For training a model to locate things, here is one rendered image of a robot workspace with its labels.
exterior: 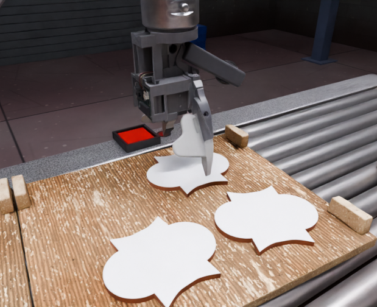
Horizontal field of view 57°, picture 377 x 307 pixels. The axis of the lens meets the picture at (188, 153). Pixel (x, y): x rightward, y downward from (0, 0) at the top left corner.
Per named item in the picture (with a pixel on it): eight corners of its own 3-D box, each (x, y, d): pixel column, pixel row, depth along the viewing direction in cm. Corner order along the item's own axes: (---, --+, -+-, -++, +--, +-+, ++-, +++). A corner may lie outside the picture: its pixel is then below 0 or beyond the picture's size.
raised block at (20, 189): (14, 189, 55) (10, 175, 53) (27, 186, 55) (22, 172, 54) (18, 211, 50) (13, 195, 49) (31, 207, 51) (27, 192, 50)
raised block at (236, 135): (223, 136, 71) (224, 124, 69) (231, 134, 71) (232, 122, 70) (240, 149, 66) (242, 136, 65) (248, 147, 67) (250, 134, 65)
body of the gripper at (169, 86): (134, 109, 53) (125, 27, 47) (184, 98, 57) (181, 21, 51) (153, 128, 47) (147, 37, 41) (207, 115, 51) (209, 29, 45)
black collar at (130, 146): (112, 138, 74) (111, 131, 74) (145, 130, 78) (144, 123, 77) (126, 153, 69) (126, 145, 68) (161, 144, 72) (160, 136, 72)
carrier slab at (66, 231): (15, 194, 56) (13, 186, 56) (228, 139, 73) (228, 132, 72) (54, 412, 30) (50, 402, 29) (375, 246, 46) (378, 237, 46)
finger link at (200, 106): (193, 145, 51) (176, 89, 52) (204, 142, 52) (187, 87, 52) (207, 139, 47) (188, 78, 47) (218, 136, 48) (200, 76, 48)
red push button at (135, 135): (117, 139, 74) (117, 133, 74) (143, 132, 77) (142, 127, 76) (128, 150, 70) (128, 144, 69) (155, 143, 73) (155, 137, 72)
